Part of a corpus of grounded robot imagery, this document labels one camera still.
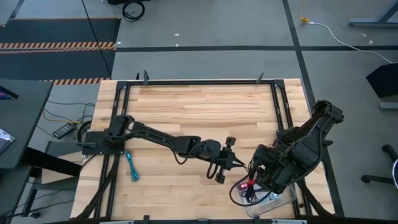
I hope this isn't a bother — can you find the black power adapter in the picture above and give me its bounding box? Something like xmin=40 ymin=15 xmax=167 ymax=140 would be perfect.
xmin=52 ymin=122 xmax=77 ymax=140

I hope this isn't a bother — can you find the black chair base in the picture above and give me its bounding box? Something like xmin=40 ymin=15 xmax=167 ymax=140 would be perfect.
xmin=360 ymin=144 xmax=398 ymax=189

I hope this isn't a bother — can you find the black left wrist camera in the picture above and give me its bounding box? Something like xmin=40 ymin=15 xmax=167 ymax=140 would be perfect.
xmin=200 ymin=139 xmax=222 ymax=161

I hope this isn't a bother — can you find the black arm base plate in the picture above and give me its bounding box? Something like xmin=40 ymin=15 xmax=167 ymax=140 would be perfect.
xmin=81 ymin=130 xmax=125 ymax=156

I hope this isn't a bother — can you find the black left wrist camera cable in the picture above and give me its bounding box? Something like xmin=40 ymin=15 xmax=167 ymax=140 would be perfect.
xmin=172 ymin=146 xmax=220 ymax=180

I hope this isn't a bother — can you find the black cable with red tie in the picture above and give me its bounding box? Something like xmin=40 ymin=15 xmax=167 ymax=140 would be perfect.
xmin=229 ymin=155 xmax=276 ymax=208

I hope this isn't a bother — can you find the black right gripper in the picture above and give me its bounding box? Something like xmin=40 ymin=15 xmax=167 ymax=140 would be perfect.
xmin=250 ymin=144 xmax=289 ymax=195

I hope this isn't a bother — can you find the teal braided USB-C cable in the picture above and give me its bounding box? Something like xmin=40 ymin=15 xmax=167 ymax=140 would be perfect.
xmin=124 ymin=150 xmax=140 ymax=183

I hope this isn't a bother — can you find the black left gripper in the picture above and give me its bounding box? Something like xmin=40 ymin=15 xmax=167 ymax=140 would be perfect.
xmin=213 ymin=136 xmax=249 ymax=185

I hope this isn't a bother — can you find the paper sheet on desk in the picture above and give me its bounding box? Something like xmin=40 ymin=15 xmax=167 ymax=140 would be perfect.
xmin=0 ymin=128 xmax=16 ymax=156

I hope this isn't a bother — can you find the black hazard striped floor mat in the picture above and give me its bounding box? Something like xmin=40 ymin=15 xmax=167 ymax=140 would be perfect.
xmin=0 ymin=17 xmax=122 ymax=86

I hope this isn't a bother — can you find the dark laptop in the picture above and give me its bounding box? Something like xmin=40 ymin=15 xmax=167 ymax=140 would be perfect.
xmin=0 ymin=85 xmax=19 ymax=101

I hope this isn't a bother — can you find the white floor cable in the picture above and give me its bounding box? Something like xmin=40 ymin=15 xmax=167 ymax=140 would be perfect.
xmin=306 ymin=21 xmax=394 ymax=65

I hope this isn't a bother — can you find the grey table leg frame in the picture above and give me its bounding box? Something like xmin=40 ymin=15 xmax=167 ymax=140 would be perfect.
xmin=348 ymin=0 xmax=398 ymax=29

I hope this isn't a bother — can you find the dark grey desk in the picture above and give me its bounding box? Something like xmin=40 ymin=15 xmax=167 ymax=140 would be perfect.
xmin=0 ymin=79 xmax=53 ymax=170

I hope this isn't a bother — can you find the black angular floor object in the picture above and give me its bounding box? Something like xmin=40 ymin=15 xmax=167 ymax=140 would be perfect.
xmin=366 ymin=62 xmax=398 ymax=99

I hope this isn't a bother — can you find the white USB-C cable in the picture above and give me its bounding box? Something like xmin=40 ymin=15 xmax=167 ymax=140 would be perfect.
xmin=263 ymin=190 xmax=282 ymax=202

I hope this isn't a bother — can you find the black desk leg frame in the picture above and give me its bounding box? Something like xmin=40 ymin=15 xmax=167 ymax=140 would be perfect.
xmin=0 ymin=146 xmax=83 ymax=218

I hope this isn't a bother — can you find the black aluminium table frame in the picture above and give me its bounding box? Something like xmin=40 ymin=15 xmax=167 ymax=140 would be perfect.
xmin=76 ymin=79 xmax=335 ymax=220

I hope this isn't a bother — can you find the clear plastic bin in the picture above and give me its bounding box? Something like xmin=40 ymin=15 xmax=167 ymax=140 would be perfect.
xmin=235 ymin=179 xmax=298 ymax=218

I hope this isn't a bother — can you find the coiled black floor cable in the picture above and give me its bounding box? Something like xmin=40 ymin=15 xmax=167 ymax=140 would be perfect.
xmin=121 ymin=0 xmax=146 ymax=22

